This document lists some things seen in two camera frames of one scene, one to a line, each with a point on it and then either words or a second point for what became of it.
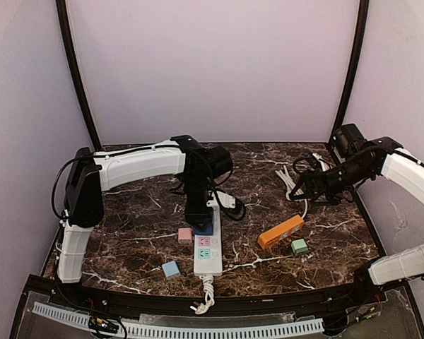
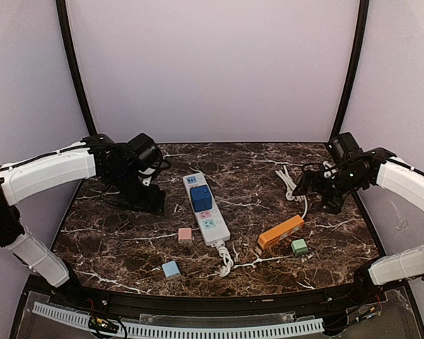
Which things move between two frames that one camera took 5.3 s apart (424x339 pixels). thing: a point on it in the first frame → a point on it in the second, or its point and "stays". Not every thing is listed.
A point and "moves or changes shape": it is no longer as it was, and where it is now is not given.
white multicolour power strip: (208, 250) moves or changes shape
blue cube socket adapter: (210, 229) moves or changes shape
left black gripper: (198, 217) → (141, 197)
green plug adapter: (299, 246) stays
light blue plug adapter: (171, 269) stays
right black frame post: (362, 26) stays
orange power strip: (280, 232) stays
